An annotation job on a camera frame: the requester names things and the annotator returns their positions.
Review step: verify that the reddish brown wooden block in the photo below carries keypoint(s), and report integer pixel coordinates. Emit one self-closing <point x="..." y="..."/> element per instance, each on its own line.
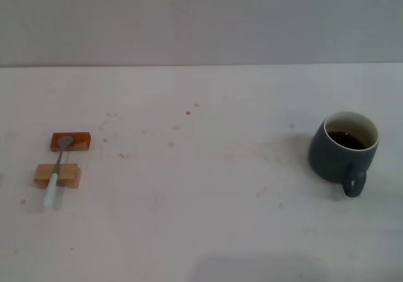
<point x="82" y="140"/>

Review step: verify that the dark grey ceramic cup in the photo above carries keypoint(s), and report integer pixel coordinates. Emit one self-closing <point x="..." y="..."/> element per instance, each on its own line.
<point x="327" y="156"/>

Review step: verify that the light tan wooden block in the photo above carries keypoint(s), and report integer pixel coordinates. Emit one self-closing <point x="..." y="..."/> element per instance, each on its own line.
<point x="70" y="175"/>

